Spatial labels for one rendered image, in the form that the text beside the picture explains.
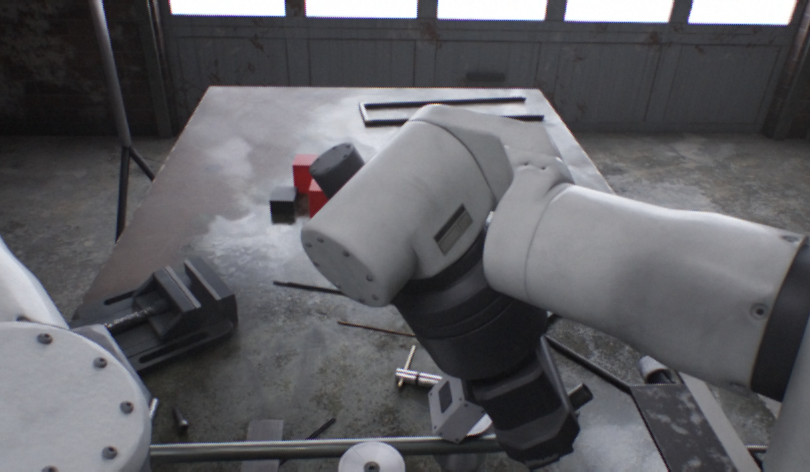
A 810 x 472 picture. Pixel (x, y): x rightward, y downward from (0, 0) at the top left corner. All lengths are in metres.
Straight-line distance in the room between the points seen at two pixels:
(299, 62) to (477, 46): 0.93
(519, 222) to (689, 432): 0.23
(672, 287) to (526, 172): 0.10
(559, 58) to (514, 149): 3.25
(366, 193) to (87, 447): 0.19
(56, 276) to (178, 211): 1.61
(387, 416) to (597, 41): 3.12
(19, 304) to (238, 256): 0.60
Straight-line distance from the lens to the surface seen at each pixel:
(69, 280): 2.57
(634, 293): 0.29
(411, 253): 0.35
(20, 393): 0.25
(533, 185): 0.32
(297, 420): 0.66
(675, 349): 0.29
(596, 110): 3.76
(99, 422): 0.25
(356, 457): 0.51
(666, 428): 0.48
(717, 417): 0.50
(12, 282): 0.33
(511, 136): 0.35
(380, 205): 0.34
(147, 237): 0.97
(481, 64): 3.50
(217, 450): 0.53
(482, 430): 0.54
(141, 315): 0.78
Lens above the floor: 1.37
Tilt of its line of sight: 32 degrees down
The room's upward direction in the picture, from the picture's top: 2 degrees clockwise
